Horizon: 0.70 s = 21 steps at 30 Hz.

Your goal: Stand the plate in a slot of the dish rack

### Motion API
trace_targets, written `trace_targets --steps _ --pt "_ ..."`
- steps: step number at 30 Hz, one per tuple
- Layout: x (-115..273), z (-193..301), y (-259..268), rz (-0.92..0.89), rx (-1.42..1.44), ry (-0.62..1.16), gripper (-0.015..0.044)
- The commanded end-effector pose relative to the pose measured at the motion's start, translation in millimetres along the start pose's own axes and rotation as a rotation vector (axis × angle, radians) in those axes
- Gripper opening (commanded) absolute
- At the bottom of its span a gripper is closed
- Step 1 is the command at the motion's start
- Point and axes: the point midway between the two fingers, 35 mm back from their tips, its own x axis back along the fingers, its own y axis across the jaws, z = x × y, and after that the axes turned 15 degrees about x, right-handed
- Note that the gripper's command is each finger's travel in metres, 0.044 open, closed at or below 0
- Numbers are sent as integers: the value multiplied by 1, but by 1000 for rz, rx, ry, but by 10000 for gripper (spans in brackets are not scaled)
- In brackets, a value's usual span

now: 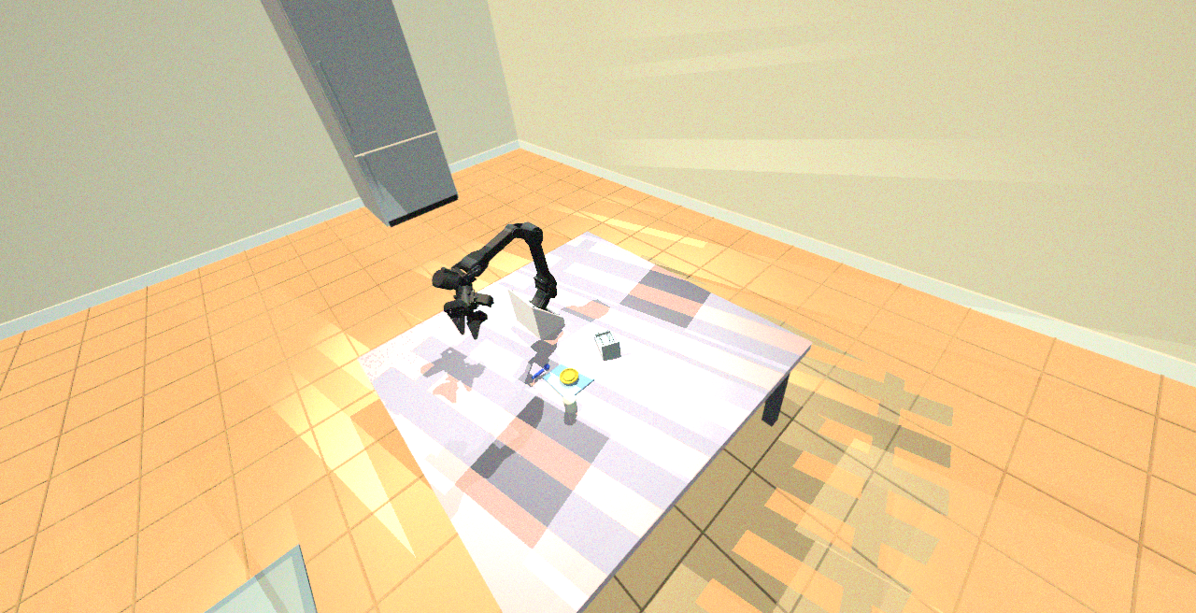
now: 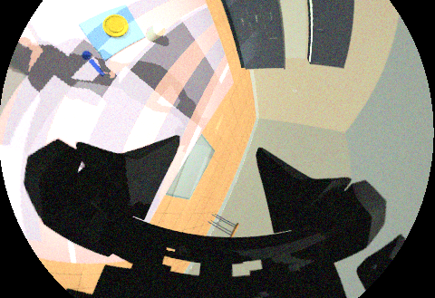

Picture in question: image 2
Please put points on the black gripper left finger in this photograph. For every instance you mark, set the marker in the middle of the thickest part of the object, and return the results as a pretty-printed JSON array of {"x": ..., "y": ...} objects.
[{"x": 137, "y": 174}]

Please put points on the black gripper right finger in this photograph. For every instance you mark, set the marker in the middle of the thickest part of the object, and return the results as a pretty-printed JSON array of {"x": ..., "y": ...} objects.
[{"x": 289, "y": 192}]

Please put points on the yellow plate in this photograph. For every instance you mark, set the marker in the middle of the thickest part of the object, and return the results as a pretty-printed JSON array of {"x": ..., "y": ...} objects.
[{"x": 115, "y": 25}]

